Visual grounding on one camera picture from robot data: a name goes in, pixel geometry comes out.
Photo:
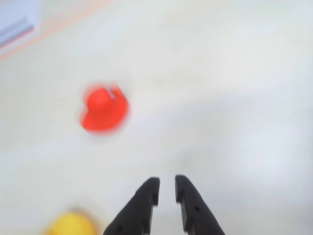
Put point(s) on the yellow rubber duck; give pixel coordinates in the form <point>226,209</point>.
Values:
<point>71,224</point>

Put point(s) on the orange tape strip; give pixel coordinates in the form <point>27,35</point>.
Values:
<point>49,25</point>

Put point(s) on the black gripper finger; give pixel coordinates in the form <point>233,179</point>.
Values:
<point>198,215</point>
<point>137,213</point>

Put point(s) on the red rubber duck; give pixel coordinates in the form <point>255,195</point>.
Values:
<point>105,110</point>

